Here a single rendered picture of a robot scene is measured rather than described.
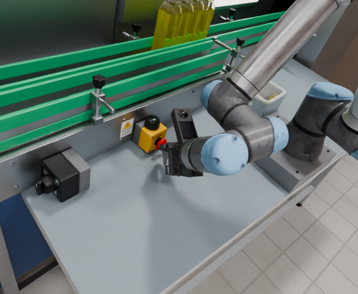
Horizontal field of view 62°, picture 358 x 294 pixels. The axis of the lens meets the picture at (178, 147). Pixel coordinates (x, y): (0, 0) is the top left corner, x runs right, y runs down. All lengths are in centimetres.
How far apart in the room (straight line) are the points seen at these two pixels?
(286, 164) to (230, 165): 47
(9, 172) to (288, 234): 158
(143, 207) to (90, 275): 20
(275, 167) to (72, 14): 75
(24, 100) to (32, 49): 25
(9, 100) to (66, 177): 20
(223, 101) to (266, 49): 14
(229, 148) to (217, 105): 16
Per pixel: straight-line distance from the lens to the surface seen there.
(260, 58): 67
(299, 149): 102
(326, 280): 193
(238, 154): 54
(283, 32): 68
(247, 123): 62
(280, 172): 98
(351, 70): 350
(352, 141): 92
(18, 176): 76
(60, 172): 73
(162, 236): 75
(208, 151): 54
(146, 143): 88
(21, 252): 105
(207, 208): 83
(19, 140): 71
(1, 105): 74
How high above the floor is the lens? 138
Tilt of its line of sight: 41 degrees down
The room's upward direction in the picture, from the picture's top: 18 degrees clockwise
